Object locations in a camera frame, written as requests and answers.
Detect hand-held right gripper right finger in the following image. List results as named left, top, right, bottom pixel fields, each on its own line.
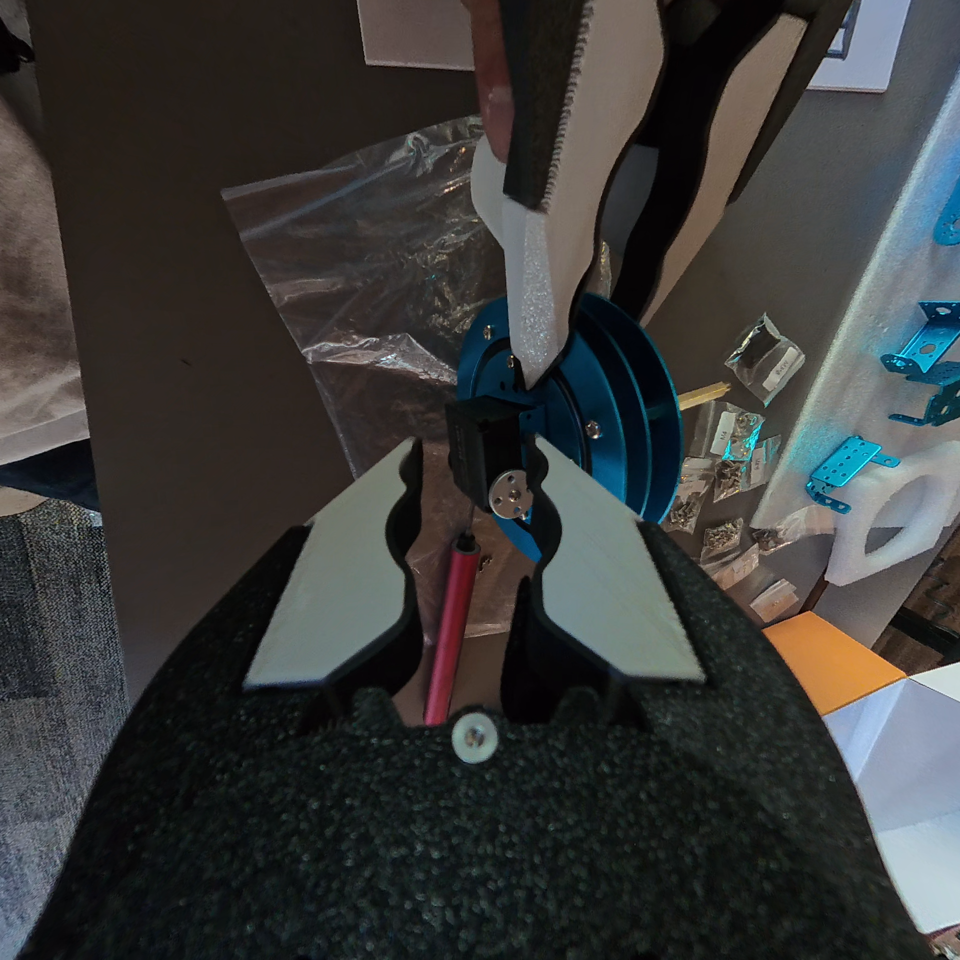
left=527, top=436, right=708, bottom=685

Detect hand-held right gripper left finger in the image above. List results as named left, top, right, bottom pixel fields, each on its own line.
left=242, top=437, right=425, bottom=691

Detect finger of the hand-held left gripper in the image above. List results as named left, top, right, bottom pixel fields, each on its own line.
left=637, top=18, right=811, bottom=320
left=502, top=11, right=665, bottom=390

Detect blue robot arm turntable base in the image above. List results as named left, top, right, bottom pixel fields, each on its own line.
left=446, top=292, right=732, bottom=564

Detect black servo with silver horn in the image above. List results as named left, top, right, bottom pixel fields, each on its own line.
left=446, top=397, right=543, bottom=526

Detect dark grey desk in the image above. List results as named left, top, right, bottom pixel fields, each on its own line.
left=26, top=0, right=960, bottom=676

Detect person's left hand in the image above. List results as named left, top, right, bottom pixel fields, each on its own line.
left=476, top=41, right=515, bottom=147

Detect pink screwdriver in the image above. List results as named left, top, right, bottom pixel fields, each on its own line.
left=422, top=525, right=481, bottom=727

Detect white instruction sheet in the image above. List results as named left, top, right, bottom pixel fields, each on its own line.
left=358, top=0, right=485, bottom=72
left=808, top=0, right=915, bottom=95

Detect orange cardboard box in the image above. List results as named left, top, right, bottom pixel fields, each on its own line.
left=761, top=611, right=960, bottom=935

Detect white foam sheet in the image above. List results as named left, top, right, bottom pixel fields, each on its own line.
left=753, top=112, right=960, bottom=594

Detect group of small screw bags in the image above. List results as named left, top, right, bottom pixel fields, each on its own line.
left=660, top=311, right=826, bottom=624

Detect large clear plastic bag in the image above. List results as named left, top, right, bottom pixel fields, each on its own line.
left=221, top=112, right=624, bottom=639

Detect person's dark trousers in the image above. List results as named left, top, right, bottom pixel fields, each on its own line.
left=0, top=450, right=102, bottom=515

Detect person's white shirt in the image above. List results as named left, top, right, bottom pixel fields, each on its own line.
left=0, top=93, right=91, bottom=466

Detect white foam cutout frame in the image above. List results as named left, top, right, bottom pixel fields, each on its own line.
left=825, top=442, right=960, bottom=588

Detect small blue metal bracket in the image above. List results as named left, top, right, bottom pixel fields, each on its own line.
left=879, top=300, right=960, bottom=385
left=804, top=437, right=901, bottom=517
left=888, top=378, right=960, bottom=432

